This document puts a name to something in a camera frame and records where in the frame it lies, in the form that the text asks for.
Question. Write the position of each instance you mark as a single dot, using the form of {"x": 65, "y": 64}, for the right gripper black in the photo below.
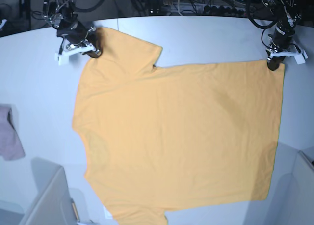
{"x": 77, "y": 33}

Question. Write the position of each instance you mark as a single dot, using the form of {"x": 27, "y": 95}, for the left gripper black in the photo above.
{"x": 280, "y": 41}

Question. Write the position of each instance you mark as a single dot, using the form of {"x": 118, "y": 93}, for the orange yellow T-shirt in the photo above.
{"x": 163, "y": 139}

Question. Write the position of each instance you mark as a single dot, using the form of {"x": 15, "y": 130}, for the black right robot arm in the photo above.
{"x": 67, "y": 7}

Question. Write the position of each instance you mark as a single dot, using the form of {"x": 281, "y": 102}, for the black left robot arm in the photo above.
{"x": 284, "y": 11}

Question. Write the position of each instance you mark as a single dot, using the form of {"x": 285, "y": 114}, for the black power strip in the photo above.
{"x": 223, "y": 11}

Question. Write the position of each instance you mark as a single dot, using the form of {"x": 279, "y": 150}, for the pink cloth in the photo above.
{"x": 10, "y": 145}

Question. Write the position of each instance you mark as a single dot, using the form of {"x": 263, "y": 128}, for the grey right bin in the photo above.
{"x": 293, "y": 200}

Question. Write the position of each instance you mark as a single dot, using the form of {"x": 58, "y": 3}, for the grey bin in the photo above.
{"x": 293, "y": 200}
{"x": 52, "y": 204}

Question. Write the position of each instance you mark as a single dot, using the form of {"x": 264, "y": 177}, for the grey left bin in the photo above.
{"x": 52, "y": 204}

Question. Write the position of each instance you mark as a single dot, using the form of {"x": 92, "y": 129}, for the orange pencil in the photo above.
{"x": 75, "y": 211}

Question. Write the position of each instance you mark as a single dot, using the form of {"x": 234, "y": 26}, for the white table slot plate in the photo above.
{"x": 108, "y": 215}

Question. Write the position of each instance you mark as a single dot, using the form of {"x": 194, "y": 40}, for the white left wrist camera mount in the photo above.
{"x": 299, "y": 56}

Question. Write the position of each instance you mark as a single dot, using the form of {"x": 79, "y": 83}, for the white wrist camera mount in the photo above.
{"x": 299, "y": 56}
{"x": 62, "y": 56}

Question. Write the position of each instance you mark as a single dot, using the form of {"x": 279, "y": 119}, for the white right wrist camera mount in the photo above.
{"x": 62, "y": 56}

